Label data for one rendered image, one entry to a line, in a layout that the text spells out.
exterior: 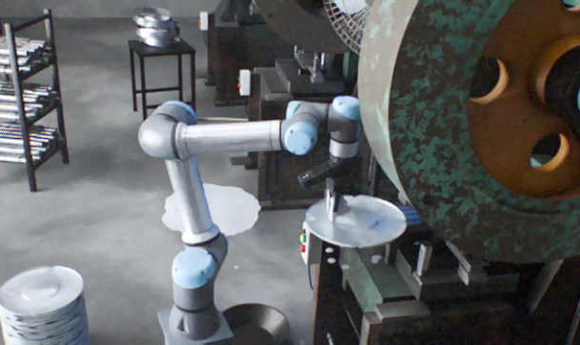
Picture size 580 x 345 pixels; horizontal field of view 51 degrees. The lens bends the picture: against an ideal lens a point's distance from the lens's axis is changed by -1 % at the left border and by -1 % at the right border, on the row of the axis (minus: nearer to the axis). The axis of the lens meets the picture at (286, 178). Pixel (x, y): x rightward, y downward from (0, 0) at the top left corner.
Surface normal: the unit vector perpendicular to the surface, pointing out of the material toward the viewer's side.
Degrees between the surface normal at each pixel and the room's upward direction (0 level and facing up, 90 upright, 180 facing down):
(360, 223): 2
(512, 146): 90
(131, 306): 0
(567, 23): 90
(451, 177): 90
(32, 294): 0
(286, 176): 90
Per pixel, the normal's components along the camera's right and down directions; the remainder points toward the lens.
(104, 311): 0.04, -0.90
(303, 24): 0.17, 0.44
